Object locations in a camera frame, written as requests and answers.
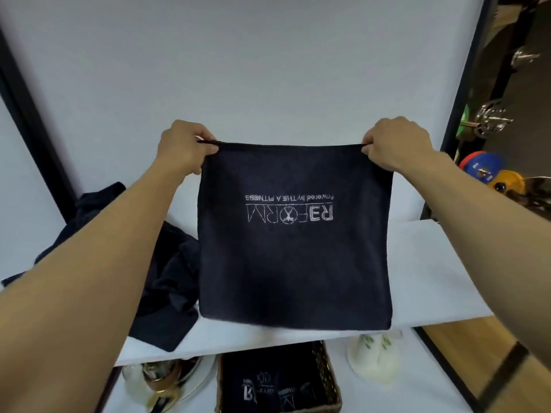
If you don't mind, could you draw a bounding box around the person's left hand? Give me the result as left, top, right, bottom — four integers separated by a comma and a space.
156, 120, 219, 177

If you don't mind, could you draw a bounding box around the person's right hand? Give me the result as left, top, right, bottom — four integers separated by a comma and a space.
360, 116, 436, 173

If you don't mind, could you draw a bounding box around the heap of dark navy towels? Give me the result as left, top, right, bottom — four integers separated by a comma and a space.
0, 181, 201, 353

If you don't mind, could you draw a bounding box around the dark navy printed towel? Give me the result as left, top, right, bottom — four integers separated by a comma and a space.
197, 140, 395, 332

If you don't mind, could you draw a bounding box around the woven wicker basket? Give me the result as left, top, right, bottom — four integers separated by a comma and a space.
215, 341, 343, 413

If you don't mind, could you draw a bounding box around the person's right forearm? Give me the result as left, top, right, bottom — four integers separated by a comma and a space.
402, 152, 551, 383

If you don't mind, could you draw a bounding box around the person's left forearm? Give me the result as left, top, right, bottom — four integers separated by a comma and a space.
0, 161, 203, 413

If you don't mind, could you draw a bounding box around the green weight plate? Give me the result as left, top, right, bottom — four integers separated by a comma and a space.
456, 105, 472, 141

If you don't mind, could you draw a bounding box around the red weight plate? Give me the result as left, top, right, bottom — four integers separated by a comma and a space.
458, 151, 485, 170

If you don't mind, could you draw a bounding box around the chrome barbell sleeve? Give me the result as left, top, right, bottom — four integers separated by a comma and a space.
471, 103, 513, 138
510, 46, 541, 69

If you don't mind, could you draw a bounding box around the gold black object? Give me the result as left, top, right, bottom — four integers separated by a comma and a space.
122, 356, 216, 413

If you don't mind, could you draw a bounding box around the black metal shelf leg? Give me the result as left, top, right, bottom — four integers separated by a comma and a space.
413, 326, 479, 411

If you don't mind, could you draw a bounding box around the black metal bar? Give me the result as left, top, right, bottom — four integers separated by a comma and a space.
476, 341, 530, 413

